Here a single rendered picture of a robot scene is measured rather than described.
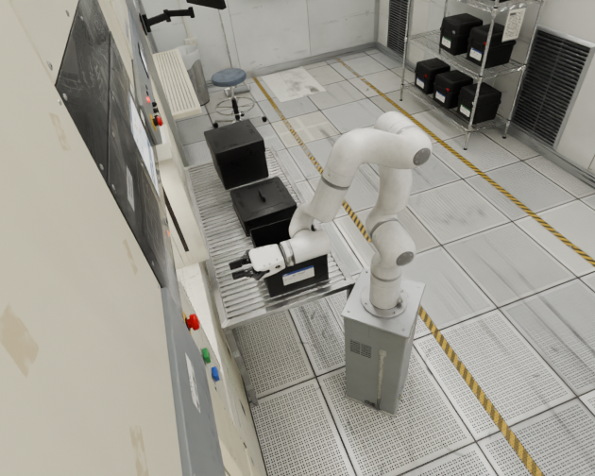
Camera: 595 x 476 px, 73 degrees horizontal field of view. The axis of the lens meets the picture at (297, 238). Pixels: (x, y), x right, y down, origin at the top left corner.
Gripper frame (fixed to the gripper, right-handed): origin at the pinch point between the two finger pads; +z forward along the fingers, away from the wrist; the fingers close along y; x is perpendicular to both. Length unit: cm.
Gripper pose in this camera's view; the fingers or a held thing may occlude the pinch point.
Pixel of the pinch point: (236, 269)
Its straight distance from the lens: 131.1
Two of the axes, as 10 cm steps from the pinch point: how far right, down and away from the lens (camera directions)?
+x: -1.0, -7.2, -6.9
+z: -9.4, 3.0, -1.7
